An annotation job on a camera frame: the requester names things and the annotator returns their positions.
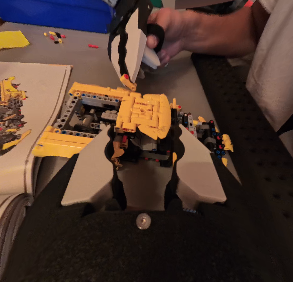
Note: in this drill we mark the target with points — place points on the small red brick pin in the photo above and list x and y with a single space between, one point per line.
93 46

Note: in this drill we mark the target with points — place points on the open instruction booklet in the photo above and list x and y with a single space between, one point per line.
41 92

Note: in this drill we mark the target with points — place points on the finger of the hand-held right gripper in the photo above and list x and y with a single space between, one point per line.
114 53
135 48

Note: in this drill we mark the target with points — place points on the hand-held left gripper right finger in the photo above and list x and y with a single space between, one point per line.
196 172

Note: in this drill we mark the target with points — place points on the pile of small brick pins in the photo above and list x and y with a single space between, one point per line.
52 37

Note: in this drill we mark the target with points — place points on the person's white shirt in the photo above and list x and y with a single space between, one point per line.
274 80

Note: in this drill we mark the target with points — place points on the person's right hand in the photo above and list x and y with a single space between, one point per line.
178 32

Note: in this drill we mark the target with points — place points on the blue plastic bin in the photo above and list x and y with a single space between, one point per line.
57 9

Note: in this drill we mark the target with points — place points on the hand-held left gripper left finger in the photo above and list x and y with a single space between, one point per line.
91 172

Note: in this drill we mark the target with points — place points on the yellow toy brick car model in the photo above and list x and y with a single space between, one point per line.
142 112

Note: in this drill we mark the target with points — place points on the yellow paper sheet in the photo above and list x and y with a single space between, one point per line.
12 39

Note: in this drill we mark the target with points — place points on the small yellow connector red pin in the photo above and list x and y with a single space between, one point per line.
126 80

